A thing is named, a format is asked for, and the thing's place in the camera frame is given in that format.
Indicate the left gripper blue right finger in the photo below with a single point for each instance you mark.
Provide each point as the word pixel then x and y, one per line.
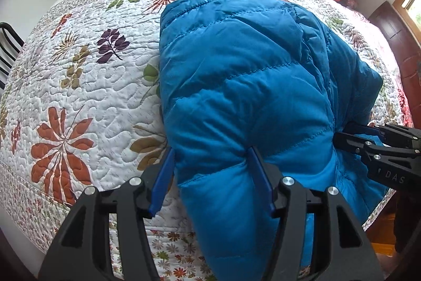
pixel 285 199

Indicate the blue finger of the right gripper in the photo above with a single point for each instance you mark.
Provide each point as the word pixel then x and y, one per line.
pixel 354 128

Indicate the floral quilted bedspread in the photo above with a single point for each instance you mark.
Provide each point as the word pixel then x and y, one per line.
pixel 80 108

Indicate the blue puffer jacket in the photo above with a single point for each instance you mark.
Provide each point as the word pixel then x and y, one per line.
pixel 268 74

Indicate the wooden side window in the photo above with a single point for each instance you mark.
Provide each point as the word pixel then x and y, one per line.
pixel 409 10

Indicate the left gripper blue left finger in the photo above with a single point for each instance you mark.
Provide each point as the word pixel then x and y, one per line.
pixel 138 199

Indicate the dark wooden headboard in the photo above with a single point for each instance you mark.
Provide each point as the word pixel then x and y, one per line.
pixel 406 50

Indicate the black metal chair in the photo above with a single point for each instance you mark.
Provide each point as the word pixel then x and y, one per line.
pixel 11 45

